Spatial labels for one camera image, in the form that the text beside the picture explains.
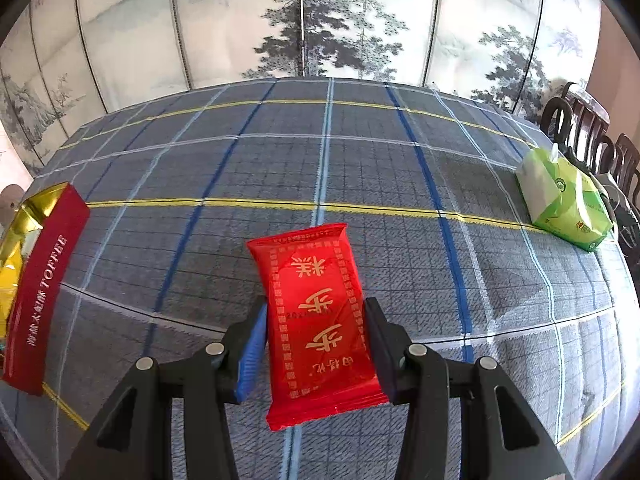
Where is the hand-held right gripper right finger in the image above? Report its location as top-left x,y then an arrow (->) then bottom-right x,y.
364,297 -> 576,480

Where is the white round object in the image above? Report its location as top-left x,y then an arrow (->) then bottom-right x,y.
0,185 -> 23,212

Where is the blue plaid tablecloth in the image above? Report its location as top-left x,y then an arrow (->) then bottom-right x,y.
0,77 -> 640,480

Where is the red snack packet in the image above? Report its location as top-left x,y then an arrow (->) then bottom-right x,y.
246,223 -> 390,432

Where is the dark wooden chair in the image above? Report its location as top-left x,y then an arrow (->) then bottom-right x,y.
540,81 -> 611,161
600,132 -> 640,221

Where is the yellow snack packet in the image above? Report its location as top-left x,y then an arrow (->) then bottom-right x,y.
0,245 -> 26,341

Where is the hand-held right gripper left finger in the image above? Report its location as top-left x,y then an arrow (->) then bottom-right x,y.
60,296 -> 269,480

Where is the painted folding screen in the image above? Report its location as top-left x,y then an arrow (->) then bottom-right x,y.
0,0 -> 603,176

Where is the red tin box gold interior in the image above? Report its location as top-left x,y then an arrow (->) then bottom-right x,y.
0,182 -> 92,397

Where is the green tissue pack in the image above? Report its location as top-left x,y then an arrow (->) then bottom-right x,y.
515,144 -> 615,253

